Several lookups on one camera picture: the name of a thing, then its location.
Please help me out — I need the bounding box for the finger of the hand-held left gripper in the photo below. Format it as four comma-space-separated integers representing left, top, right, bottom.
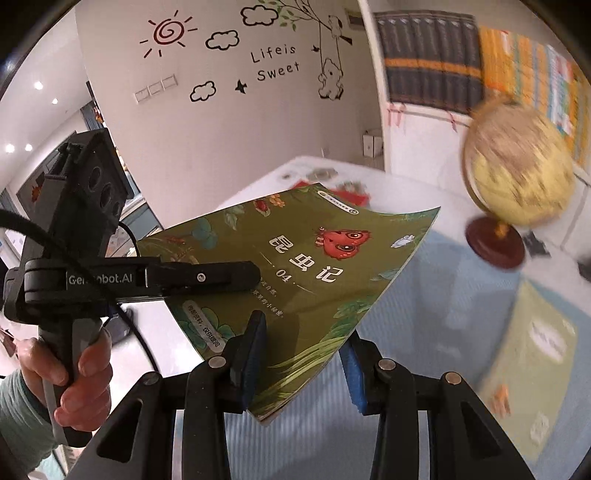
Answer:
147, 260, 262, 301

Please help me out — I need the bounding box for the person's left forearm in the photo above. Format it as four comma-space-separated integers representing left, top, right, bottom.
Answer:
0, 367, 63, 480

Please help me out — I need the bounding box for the antique globe on wooden base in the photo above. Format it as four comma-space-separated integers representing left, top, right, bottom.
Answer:
463, 99, 575, 271

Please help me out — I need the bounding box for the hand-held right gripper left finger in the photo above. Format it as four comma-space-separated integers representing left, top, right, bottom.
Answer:
74, 310, 269, 480

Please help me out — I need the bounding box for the black flat ornament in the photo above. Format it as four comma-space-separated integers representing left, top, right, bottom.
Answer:
521, 230, 551, 259

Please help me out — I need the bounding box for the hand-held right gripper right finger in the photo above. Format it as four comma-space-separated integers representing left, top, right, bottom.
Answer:
339, 339, 536, 480

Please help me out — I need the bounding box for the person's left hand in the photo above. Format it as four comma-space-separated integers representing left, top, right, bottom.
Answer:
17, 329, 113, 432

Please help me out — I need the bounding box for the light blue textured mat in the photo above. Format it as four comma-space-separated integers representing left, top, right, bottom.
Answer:
222, 228, 591, 480

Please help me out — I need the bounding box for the row of orange colourful books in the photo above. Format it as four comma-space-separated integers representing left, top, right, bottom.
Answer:
478, 25, 591, 162

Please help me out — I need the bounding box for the row of dark grey volumes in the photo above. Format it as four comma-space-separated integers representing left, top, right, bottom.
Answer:
373, 11, 485, 114

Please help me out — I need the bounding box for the pale green book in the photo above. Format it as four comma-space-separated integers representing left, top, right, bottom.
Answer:
478, 281, 581, 464

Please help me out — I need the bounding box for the cartoon wall decal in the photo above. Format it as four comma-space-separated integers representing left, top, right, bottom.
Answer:
140, 0, 357, 101

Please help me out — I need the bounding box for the olive green insect book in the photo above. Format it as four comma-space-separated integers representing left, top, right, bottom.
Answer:
137, 182, 441, 423

